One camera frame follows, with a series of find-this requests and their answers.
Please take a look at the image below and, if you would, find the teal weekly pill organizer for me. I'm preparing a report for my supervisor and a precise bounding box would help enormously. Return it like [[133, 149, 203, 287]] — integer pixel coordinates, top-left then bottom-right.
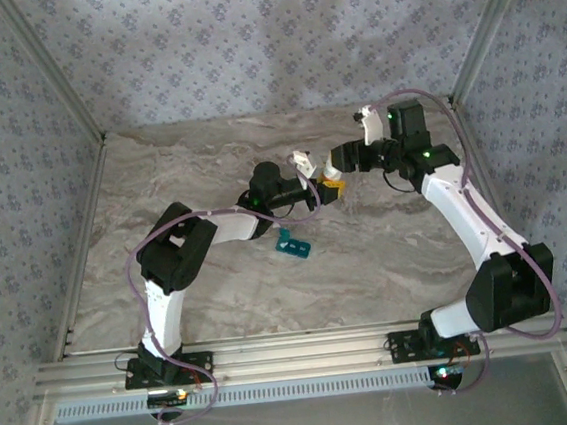
[[271, 224, 316, 265]]

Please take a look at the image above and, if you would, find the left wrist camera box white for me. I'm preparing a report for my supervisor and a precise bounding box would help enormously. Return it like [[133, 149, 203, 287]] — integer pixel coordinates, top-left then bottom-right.
[[291, 147, 318, 181]]

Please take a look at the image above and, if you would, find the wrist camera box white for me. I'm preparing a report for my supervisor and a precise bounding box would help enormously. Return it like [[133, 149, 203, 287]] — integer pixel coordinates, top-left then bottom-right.
[[352, 104, 384, 148], [291, 147, 318, 181]]

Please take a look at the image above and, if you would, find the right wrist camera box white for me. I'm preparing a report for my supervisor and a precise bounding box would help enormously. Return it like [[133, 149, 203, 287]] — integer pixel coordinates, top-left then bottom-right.
[[352, 104, 384, 148]]

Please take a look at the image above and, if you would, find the aluminium table side rail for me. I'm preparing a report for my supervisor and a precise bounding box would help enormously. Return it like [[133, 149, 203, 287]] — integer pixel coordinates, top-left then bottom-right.
[[445, 92, 546, 319], [33, 137, 128, 362]]

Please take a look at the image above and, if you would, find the aluminium frame post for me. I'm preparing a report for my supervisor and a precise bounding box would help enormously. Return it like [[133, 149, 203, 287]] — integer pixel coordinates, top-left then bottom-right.
[[0, 0, 108, 153], [437, 0, 551, 108]]

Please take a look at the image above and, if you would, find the aluminium mounting rail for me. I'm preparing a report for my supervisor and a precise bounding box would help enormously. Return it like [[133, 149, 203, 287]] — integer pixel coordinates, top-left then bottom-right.
[[28, 306, 567, 403]]

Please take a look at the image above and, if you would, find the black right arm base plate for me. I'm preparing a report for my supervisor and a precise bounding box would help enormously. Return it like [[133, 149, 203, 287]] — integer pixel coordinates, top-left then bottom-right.
[[385, 322, 482, 366]]

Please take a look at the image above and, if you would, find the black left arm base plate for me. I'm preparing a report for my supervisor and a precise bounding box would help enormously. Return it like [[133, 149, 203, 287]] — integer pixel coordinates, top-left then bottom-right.
[[122, 349, 216, 392]]

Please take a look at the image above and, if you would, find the grey slotted cable duct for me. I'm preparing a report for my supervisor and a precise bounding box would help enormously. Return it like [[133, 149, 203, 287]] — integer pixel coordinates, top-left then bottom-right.
[[50, 364, 440, 425]]

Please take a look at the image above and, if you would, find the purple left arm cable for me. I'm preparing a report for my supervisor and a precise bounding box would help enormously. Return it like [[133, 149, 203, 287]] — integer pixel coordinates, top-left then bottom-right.
[[117, 152, 343, 425]]

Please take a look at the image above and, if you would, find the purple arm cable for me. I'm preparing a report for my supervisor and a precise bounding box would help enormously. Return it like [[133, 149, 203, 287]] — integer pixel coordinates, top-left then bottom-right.
[[374, 75, 567, 401], [117, 152, 343, 425]]

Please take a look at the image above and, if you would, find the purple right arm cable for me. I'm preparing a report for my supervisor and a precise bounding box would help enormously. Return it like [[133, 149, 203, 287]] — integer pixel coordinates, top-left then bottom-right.
[[374, 75, 567, 401]]

